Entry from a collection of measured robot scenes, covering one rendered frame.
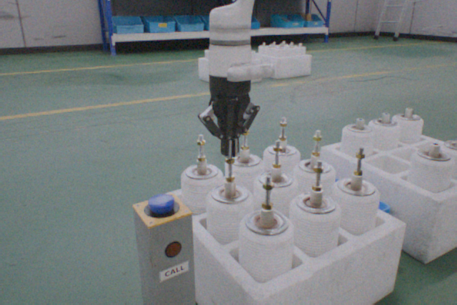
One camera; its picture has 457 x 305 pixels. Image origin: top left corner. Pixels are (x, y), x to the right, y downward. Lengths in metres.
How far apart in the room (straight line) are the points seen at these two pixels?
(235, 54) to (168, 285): 0.38
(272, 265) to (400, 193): 0.49
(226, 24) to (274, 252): 0.38
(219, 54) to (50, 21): 4.99
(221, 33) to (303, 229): 0.38
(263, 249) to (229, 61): 0.31
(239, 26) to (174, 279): 0.41
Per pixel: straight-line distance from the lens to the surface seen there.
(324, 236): 0.70
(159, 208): 0.54
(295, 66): 3.28
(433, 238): 1.02
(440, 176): 1.01
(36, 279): 1.01
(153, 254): 0.56
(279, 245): 0.61
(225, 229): 0.71
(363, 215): 0.77
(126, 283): 0.93
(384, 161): 1.18
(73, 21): 5.55
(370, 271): 0.81
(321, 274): 0.68
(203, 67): 3.06
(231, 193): 0.71
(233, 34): 0.59
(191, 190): 0.79
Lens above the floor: 0.61
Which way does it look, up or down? 20 degrees down
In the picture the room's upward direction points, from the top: straight up
